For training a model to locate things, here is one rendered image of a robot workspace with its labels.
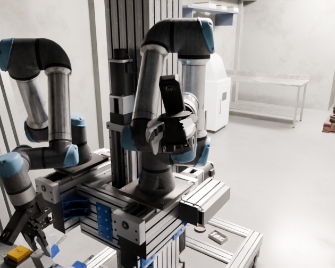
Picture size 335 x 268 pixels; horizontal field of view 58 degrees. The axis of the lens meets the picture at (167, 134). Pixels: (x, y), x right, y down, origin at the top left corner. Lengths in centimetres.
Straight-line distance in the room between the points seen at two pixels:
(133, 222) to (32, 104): 63
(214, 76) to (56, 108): 411
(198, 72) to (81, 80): 281
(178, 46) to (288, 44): 657
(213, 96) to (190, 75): 400
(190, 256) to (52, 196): 110
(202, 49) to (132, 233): 69
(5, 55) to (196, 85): 67
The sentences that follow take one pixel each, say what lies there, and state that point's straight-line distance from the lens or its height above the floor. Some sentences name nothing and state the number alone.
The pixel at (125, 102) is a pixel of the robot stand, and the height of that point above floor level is 135.
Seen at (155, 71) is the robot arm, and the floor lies 152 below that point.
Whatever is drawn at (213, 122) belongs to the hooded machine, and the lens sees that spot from 515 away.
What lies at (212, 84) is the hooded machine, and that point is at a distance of 503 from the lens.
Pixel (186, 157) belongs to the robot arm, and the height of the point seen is 130.
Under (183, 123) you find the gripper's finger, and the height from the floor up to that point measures 146.
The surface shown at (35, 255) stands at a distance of 116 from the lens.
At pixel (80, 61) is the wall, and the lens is 377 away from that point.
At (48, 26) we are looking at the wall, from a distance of 353.
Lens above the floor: 164
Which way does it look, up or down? 18 degrees down
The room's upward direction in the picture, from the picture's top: straight up
